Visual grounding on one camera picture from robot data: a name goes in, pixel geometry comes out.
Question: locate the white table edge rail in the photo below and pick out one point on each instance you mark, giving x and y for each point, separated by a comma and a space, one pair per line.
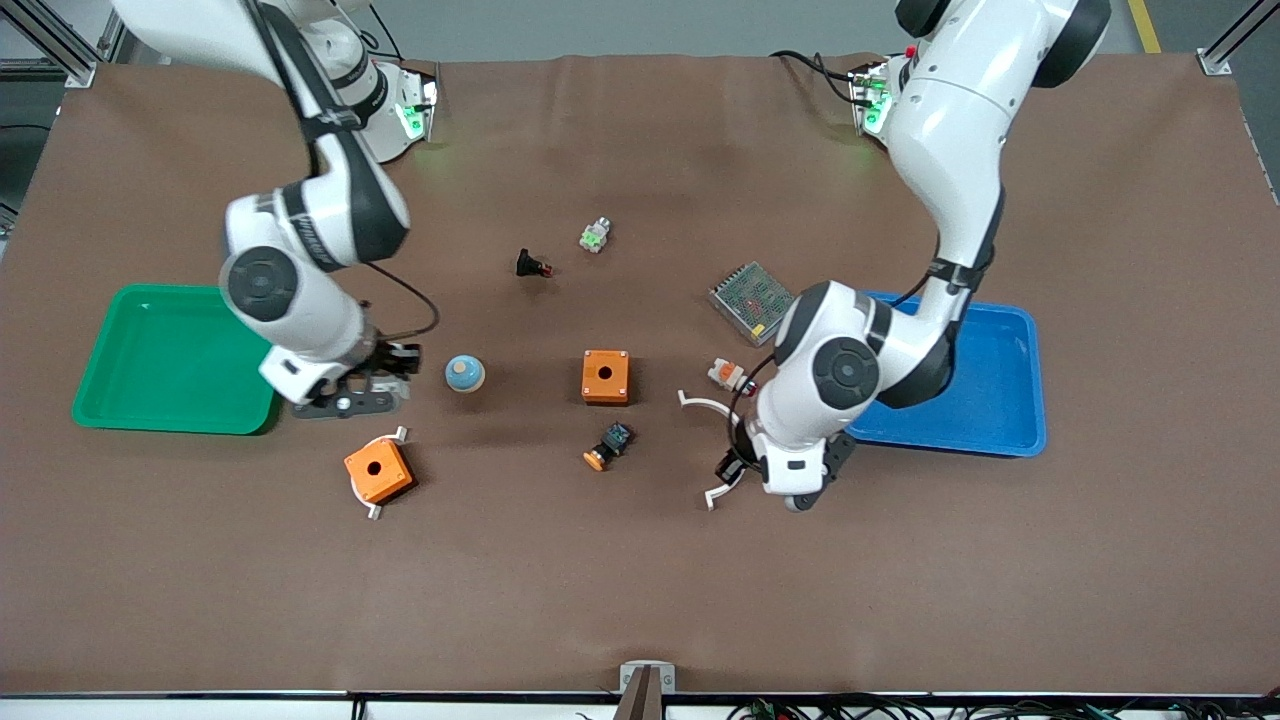
200, 711

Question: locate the orange button box with hole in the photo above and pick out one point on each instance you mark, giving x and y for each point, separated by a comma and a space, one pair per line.
385, 478
605, 380

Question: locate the white orange switch module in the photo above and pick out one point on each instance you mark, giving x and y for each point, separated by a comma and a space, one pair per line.
726, 374

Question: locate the grey table edge bracket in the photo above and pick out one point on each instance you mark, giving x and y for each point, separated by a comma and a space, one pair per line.
648, 670

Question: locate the metal mesh power supply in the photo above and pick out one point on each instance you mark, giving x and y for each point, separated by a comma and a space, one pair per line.
745, 295

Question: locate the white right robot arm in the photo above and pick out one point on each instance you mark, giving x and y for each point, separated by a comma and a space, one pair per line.
300, 300

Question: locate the white semicircular arc strip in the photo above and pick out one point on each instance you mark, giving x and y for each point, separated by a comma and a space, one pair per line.
700, 402

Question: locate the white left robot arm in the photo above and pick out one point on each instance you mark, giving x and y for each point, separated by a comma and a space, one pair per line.
950, 120

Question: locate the aluminium frame profile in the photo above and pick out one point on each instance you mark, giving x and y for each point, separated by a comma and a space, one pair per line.
1240, 30
70, 60

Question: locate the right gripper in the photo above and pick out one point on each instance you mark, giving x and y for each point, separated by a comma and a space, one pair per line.
384, 356

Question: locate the green plastic tray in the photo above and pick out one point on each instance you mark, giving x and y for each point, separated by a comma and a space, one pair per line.
150, 380

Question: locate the orange pushbutton black body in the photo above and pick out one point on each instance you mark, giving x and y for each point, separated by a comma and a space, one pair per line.
610, 443

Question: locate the orange box on bracket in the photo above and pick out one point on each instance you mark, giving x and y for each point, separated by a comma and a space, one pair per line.
374, 513

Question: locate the blue plastic tray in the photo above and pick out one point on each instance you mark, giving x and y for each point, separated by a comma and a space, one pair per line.
1000, 400

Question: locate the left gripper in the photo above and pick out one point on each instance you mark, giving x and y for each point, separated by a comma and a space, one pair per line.
741, 443

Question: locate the blue dome button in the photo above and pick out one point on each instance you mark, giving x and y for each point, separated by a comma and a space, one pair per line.
464, 374

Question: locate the small black red button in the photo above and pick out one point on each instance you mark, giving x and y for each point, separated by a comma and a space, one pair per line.
528, 264

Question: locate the white green switch module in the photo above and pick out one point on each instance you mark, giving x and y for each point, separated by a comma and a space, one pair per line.
595, 236

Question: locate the brown table mat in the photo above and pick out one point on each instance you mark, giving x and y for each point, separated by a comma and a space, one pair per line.
640, 600

